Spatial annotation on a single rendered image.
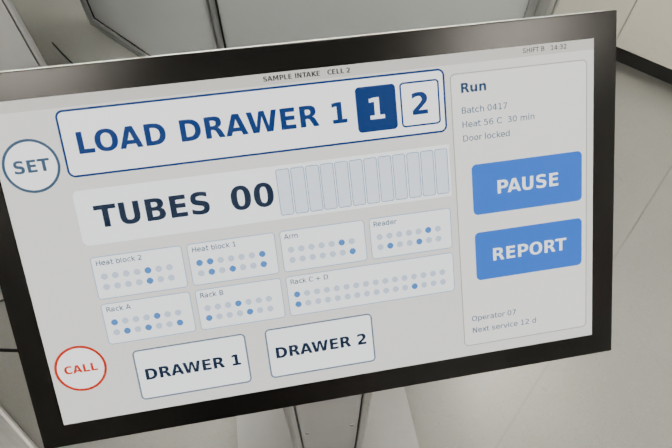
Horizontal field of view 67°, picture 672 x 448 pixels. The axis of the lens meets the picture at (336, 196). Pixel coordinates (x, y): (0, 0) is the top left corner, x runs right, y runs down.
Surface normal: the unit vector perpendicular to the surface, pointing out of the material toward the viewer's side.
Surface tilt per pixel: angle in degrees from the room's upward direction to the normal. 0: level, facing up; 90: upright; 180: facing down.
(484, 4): 90
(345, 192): 50
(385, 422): 5
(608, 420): 1
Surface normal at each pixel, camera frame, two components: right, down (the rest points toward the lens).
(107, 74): 0.13, 0.21
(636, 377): 0.00, -0.61
